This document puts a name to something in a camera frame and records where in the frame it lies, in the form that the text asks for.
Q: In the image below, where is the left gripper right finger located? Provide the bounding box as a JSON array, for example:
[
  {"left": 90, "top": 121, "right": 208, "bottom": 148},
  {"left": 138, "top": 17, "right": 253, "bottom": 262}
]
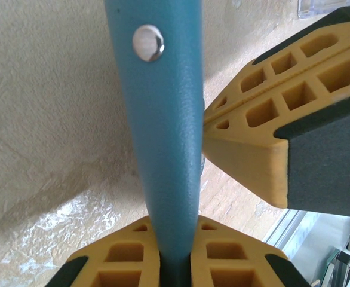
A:
[{"left": 189, "top": 215, "right": 312, "bottom": 287}]

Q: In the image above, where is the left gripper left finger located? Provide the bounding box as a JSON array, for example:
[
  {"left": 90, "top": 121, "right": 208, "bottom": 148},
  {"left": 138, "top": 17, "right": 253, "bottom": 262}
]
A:
[{"left": 45, "top": 215, "right": 163, "bottom": 287}]

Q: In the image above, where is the clear plastic card case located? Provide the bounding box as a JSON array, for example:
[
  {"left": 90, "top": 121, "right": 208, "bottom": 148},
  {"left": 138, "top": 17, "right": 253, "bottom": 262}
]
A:
[{"left": 297, "top": 0, "right": 350, "bottom": 16}]

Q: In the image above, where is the blue leather card holder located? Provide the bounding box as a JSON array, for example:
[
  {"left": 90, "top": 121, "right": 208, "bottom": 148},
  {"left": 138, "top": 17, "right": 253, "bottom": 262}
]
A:
[{"left": 103, "top": 0, "right": 205, "bottom": 287}]

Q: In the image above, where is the long aluminium mounting rail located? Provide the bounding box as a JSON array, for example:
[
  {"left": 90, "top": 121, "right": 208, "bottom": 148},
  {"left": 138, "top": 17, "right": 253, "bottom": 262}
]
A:
[{"left": 263, "top": 209, "right": 313, "bottom": 249}]

